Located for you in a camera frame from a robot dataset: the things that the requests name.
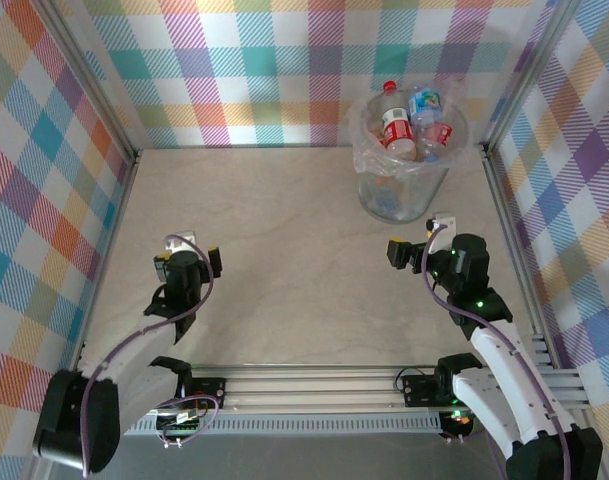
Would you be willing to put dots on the clear bottle red wrap label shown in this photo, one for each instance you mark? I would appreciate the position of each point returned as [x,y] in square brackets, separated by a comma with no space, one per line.
[438,132]

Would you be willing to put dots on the red capped bottle red label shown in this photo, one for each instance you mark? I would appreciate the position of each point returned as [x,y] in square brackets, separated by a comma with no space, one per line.
[398,132]

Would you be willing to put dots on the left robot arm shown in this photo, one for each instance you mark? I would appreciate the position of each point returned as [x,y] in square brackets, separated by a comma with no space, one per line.
[134,345]

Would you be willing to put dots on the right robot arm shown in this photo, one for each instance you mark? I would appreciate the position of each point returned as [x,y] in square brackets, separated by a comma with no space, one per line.
[514,375]

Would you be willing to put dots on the clear plastic bin liner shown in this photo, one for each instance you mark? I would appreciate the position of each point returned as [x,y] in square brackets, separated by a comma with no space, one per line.
[366,160]

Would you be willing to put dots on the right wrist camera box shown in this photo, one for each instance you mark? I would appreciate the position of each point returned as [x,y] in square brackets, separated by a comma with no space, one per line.
[444,224]

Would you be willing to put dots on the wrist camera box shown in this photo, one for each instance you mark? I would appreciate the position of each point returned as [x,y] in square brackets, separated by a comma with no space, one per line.
[444,224]
[180,242]

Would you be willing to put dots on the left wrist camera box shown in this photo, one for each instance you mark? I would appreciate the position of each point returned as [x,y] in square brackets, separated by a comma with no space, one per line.
[180,242]

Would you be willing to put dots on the aluminium side rail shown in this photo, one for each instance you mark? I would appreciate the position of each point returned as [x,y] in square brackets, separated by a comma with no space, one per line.
[509,225]
[124,200]

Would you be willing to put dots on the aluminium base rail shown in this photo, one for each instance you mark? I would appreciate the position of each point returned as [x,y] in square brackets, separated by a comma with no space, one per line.
[309,387]

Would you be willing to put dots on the aluminium frame post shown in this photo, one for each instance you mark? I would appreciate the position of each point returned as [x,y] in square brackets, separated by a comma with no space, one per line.
[526,75]
[93,75]

